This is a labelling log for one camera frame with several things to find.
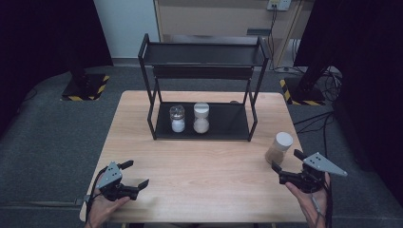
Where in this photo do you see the green label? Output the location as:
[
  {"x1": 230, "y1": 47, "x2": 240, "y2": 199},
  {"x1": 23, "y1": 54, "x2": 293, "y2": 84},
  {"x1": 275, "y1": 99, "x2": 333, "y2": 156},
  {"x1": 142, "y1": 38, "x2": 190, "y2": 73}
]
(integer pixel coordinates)
[{"x1": 246, "y1": 28, "x2": 272, "y2": 37}]

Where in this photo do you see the left hand-held gripper cable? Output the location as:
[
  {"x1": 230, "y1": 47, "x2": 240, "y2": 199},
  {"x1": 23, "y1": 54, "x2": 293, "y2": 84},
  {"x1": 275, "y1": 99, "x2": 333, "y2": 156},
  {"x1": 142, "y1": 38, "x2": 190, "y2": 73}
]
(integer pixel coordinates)
[{"x1": 85, "y1": 165, "x2": 109, "y2": 228}]

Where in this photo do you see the black stand with striped base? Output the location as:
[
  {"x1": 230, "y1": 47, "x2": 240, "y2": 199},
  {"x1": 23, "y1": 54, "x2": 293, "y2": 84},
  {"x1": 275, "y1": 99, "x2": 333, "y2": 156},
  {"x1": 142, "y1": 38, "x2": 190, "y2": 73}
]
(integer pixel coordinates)
[
  {"x1": 60, "y1": 56, "x2": 111, "y2": 103},
  {"x1": 278, "y1": 65, "x2": 327, "y2": 106}
]

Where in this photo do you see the black metal two-tier rack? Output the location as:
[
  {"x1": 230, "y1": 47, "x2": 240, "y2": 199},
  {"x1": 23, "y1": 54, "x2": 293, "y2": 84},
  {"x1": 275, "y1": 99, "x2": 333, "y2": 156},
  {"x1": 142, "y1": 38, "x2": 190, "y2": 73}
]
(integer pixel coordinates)
[{"x1": 137, "y1": 32, "x2": 270, "y2": 143}]

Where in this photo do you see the silver-lid glass jar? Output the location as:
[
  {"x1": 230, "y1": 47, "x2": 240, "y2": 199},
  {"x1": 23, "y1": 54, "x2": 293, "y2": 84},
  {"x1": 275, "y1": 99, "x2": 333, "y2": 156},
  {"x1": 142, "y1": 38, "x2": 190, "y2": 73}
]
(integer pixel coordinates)
[{"x1": 168, "y1": 104, "x2": 186, "y2": 134}]

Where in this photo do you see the right hand-held gripper cable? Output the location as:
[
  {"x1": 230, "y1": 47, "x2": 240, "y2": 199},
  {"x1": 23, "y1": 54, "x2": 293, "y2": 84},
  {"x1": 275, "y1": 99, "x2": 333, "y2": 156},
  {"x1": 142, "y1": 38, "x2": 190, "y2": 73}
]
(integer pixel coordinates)
[{"x1": 308, "y1": 181, "x2": 335, "y2": 228}]

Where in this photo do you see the dark curtain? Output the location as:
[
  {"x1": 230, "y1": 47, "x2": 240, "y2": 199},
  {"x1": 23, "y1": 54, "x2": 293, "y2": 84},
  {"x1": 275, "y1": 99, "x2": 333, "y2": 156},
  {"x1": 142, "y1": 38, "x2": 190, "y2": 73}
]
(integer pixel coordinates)
[
  {"x1": 293, "y1": 0, "x2": 403, "y2": 207},
  {"x1": 0, "y1": 0, "x2": 114, "y2": 137}
]

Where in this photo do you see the black socket cable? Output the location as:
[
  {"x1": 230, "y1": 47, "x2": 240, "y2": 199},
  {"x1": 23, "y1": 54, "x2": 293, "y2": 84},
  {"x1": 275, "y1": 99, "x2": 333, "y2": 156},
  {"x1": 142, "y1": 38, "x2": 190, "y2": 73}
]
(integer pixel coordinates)
[{"x1": 266, "y1": 9, "x2": 300, "y2": 74}]

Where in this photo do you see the white-lid jar of brown powder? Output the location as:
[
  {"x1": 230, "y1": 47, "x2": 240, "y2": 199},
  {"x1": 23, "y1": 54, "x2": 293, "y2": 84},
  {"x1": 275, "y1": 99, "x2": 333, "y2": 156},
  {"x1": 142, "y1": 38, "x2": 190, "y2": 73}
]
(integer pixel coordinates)
[{"x1": 264, "y1": 131, "x2": 295, "y2": 165}]

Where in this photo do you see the white-lid jar of white powder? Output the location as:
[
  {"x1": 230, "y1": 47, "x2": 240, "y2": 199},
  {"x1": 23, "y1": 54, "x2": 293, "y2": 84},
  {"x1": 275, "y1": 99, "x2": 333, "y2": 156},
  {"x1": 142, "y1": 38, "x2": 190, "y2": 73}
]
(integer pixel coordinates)
[{"x1": 192, "y1": 102, "x2": 211, "y2": 135}]

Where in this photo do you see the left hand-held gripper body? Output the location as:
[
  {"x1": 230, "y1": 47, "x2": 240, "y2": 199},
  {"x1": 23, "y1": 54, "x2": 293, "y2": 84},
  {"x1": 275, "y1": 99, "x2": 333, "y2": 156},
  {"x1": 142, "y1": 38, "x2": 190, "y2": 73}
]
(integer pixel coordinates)
[{"x1": 95, "y1": 161, "x2": 141, "y2": 202}]

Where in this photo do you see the black floor cable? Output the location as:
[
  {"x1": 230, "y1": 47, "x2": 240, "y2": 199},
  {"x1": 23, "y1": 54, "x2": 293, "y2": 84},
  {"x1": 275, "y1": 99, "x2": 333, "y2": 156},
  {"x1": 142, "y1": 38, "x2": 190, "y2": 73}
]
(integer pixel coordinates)
[{"x1": 293, "y1": 110, "x2": 336, "y2": 169}]

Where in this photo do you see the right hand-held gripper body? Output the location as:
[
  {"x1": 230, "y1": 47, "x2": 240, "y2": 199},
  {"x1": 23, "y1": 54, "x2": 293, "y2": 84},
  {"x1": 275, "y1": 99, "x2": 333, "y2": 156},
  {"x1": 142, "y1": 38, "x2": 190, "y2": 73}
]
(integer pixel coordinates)
[{"x1": 278, "y1": 151, "x2": 349, "y2": 195}]

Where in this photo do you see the person's left hand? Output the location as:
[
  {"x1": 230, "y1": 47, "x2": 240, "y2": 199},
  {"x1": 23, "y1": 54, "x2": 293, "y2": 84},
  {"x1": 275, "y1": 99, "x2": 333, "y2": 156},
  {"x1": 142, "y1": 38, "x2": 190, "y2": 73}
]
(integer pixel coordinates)
[{"x1": 85, "y1": 186, "x2": 131, "y2": 228}]

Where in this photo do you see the white wall socket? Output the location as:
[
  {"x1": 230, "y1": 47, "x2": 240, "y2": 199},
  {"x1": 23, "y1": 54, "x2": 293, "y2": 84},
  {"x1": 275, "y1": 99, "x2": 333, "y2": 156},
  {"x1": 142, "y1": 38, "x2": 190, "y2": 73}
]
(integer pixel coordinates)
[{"x1": 266, "y1": 0, "x2": 293, "y2": 12}]

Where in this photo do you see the tangled black cable bundle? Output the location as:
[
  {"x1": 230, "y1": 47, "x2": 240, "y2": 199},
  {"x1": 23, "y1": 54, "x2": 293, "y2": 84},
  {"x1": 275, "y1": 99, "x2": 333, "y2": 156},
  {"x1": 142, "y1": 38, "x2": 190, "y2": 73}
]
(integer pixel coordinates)
[{"x1": 318, "y1": 65, "x2": 344, "y2": 103}]

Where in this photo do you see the light wooden cabinet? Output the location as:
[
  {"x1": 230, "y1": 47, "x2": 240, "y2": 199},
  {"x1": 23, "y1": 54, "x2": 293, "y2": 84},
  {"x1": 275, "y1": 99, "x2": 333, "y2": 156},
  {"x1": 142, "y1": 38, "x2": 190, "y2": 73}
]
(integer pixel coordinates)
[{"x1": 153, "y1": 0, "x2": 305, "y2": 69}]

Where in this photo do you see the hand-held gripper cable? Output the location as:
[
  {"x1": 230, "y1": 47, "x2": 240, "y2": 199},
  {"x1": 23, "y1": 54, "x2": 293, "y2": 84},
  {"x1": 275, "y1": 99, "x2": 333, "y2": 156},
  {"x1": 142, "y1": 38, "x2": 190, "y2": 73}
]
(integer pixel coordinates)
[
  {"x1": 308, "y1": 181, "x2": 335, "y2": 228},
  {"x1": 85, "y1": 165, "x2": 109, "y2": 228}
]

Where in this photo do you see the person's right hand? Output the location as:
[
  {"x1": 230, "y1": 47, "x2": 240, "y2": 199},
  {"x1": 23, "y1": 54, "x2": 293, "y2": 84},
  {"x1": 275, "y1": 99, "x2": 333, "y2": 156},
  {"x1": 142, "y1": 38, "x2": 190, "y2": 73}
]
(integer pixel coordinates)
[{"x1": 284, "y1": 172, "x2": 332, "y2": 228}]

